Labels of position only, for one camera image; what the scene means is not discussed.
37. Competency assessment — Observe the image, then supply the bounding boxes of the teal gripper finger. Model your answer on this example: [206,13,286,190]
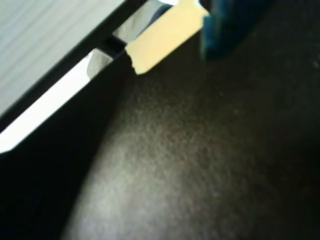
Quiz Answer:
[201,0,254,62]

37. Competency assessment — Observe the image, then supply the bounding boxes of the square beige masking tape piece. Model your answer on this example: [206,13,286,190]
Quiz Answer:
[124,0,209,76]

